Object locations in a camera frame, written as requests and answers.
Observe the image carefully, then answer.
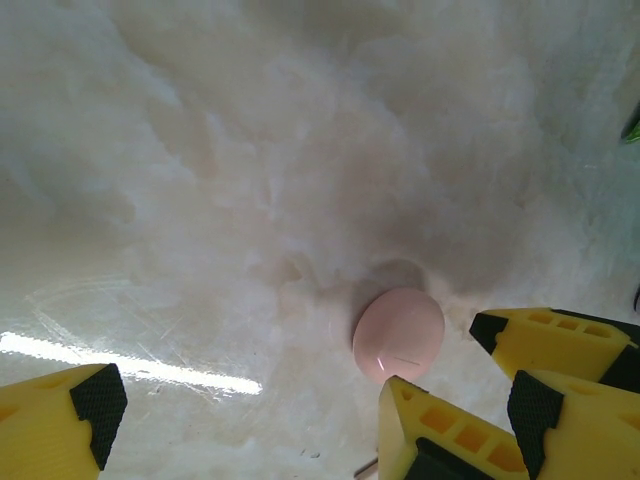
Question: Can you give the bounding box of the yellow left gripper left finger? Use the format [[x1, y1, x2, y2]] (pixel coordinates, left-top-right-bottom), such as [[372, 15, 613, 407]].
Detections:
[[0, 362, 128, 480]]

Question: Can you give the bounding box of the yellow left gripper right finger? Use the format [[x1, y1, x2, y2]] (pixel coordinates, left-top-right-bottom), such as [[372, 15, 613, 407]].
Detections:
[[508, 369, 640, 480]]

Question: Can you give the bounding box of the pink earbud charging case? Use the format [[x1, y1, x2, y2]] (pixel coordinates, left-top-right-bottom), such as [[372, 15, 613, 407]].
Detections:
[[352, 287, 446, 385]]

